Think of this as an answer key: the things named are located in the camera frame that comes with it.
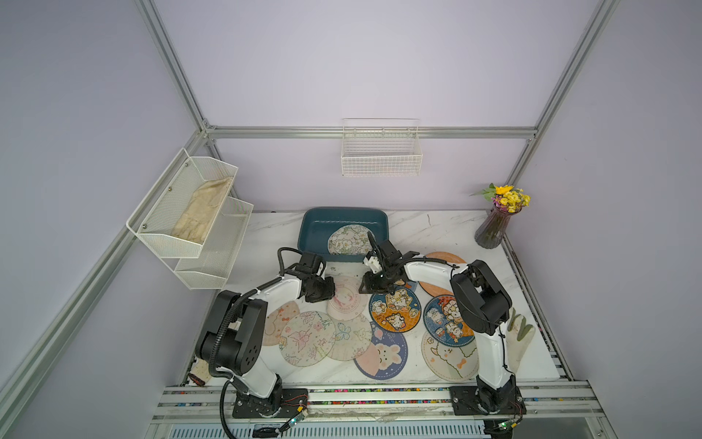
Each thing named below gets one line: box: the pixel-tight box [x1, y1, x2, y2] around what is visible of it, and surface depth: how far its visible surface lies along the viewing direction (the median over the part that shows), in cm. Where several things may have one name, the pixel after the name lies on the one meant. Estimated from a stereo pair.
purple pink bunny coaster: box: [353, 321, 409, 381], surface depth 84 cm
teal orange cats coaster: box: [369, 288, 422, 333], surface depth 92 cm
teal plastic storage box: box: [297, 206, 391, 263], surface depth 115 cm
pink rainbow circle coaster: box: [326, 274, 369, 322], surface depth 95 cm
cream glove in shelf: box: [171, 176, 234, 244], surface depth 81 cm
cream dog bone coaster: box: [420, 331, 480, 383], surface depth 82 cm
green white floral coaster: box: [327, 224, 374, 257], surface depth 113 cm
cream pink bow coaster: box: [278, 310, 337, 368], surface depth 87 cm
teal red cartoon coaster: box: [422, 294, 476, 348], surface depth 88 cm
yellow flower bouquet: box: [468, 182, 532, 214], surface depth 95 cm
